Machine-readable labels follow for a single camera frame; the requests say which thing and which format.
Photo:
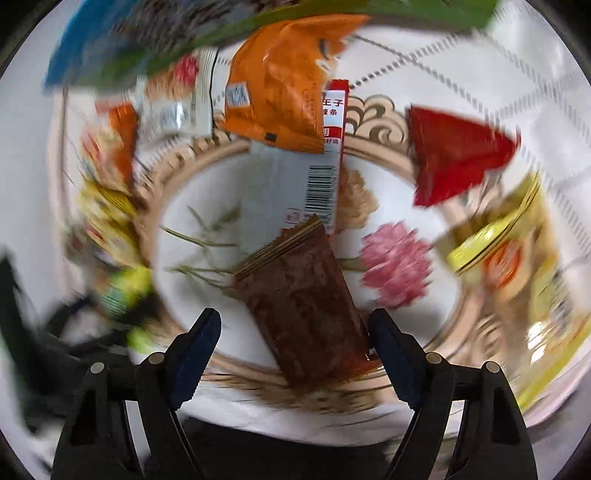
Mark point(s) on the orange yellow snack packet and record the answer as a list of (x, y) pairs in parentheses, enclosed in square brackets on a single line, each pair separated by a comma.
[(113, 143)]

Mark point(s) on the floral printed tablecloth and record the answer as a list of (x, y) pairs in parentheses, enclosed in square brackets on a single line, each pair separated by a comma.
[(415, 323)]

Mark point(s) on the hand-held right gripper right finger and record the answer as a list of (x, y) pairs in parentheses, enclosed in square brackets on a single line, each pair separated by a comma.
[(392, 353)]

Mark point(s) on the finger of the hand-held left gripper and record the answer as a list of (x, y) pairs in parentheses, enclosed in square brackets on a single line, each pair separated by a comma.
[(83, 309)]

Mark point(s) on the white snack packet red print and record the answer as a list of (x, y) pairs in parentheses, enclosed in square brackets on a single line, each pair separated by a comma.
[(178, 99)]

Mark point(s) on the white red-label snack packet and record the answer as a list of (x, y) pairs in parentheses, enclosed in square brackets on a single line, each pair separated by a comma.
[(286, 184)]

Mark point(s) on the brown snack packet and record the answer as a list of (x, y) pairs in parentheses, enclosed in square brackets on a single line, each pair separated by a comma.
[(304, 304)]

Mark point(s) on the small lime green snack packet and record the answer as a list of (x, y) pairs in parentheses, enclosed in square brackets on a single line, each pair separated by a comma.
[(129, 295)]

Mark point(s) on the yellow green snack packet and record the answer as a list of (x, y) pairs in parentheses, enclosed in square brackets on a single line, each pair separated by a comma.
[(521, 286)]

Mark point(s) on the blue green floral box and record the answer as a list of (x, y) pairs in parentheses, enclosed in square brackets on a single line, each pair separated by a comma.
[(152, 50)]

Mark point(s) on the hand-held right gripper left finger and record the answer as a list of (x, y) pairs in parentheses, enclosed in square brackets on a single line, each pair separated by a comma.
[(198, 353)]

